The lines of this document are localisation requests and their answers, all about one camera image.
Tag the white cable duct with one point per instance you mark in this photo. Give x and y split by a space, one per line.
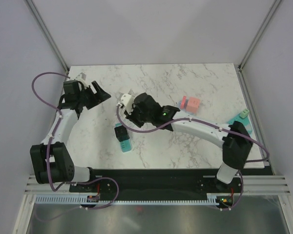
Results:
91 200

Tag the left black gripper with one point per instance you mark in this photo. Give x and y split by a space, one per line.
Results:
99 96

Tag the green plug adapter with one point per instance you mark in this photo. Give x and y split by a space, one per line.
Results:
244 113

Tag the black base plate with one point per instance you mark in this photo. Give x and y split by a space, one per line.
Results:
156 183

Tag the teal rectangular power strip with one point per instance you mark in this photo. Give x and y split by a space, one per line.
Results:
125 145

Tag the right aluminium frame post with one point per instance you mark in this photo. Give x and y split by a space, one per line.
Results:
259 34

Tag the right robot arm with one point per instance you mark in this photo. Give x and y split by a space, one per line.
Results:
233 139

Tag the black cube plug adapter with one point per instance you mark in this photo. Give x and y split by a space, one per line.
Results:
121 133

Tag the aluminium frame post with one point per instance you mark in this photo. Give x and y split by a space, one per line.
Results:
259 34
46 33

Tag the teal triangular power strip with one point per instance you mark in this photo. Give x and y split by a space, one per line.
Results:
245 121

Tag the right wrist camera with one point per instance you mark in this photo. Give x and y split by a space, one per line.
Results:
126 103

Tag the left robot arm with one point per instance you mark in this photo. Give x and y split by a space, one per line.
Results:
50 158

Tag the blue round power strip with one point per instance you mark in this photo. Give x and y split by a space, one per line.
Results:
184 110

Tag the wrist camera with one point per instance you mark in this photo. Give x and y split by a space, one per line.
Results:
126 103
82 78

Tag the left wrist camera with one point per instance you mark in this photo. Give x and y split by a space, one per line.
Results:
82 78

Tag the left aluminium frame post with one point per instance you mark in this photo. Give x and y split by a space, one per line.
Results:
46 33

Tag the pink cube socket adapter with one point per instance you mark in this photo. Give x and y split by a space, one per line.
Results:
193 105

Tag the pink plug adapter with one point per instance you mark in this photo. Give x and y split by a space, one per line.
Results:
184 102

